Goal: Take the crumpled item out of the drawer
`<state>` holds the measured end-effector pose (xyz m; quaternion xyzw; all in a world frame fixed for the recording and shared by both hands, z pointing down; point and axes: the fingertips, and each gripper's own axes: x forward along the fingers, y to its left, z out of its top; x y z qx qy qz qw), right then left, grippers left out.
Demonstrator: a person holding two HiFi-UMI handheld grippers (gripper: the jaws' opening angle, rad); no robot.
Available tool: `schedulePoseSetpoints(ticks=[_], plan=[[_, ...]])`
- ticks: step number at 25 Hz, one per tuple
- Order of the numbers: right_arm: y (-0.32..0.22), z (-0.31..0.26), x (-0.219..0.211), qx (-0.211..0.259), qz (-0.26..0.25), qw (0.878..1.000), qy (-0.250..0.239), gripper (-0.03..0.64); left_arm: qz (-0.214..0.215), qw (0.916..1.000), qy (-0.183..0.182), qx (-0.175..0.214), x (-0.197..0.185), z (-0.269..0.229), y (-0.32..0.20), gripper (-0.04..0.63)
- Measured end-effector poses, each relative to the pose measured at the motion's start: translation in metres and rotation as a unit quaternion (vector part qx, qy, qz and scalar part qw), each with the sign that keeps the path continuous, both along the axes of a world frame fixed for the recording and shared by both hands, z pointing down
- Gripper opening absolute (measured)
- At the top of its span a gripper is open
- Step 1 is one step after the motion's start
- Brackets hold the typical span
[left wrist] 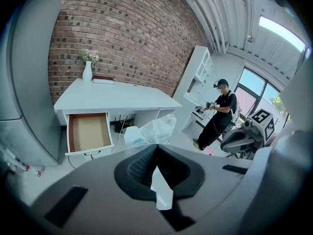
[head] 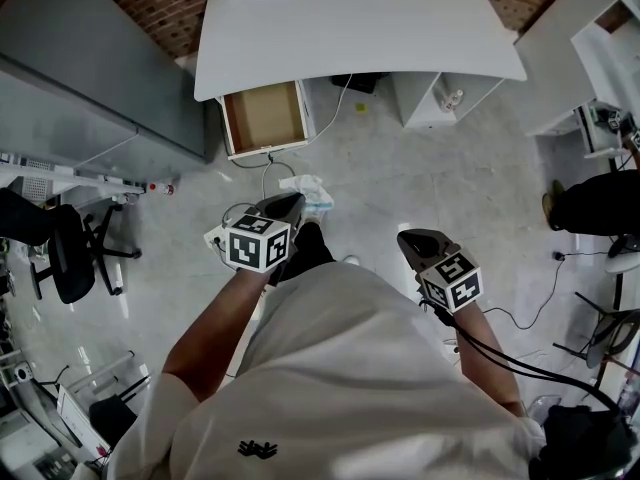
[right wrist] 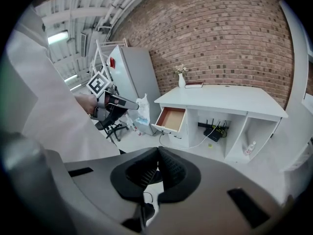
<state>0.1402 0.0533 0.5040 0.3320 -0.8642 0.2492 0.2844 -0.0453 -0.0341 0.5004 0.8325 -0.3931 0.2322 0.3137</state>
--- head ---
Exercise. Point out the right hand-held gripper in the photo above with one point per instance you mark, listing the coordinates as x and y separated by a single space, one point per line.
450 280

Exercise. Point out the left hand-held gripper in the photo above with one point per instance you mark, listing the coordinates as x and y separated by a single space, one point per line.
257 245

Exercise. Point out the white cloth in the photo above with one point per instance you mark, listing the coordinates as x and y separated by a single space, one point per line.
312 190

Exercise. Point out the white drawer with brown inside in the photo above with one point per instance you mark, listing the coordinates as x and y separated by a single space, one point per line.
262 118

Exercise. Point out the person's left forearm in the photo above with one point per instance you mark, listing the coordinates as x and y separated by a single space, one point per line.
210 338

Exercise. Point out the person's right forearm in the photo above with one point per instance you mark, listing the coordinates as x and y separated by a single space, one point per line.
482 353

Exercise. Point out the person's black trouser leg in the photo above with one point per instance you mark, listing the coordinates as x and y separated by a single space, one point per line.
310 248

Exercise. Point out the person's right white shoe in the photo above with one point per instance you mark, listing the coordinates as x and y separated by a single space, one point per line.
351 259

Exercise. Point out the clear bottle with red cap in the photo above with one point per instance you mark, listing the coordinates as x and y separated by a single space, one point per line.
161 188

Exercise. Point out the person's white shirt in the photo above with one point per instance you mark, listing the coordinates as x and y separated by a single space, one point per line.
340 383

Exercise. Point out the black metal chair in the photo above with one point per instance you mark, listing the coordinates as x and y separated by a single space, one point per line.
610 333

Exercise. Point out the yellow paper note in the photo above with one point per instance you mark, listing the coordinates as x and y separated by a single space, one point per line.
361 108

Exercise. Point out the grey stool seat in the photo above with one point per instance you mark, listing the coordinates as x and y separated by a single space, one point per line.
622 263

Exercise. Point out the white plastic bottle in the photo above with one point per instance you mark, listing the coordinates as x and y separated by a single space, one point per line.
453 100

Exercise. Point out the black office chair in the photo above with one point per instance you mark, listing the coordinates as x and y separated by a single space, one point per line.
72 263

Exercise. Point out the black router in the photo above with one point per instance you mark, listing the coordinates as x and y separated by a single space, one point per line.
362 83

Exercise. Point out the black bag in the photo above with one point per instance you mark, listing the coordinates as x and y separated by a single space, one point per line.
580 443

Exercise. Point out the white shelving rack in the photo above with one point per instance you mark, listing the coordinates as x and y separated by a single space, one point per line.
50 173

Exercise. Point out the white desk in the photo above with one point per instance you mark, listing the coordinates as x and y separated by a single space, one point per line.
350 28

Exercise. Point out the grey metal cabinet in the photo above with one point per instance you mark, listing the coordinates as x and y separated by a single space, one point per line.
75 83

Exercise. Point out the white cabinet unit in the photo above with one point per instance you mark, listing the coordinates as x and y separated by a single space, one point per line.
600 68

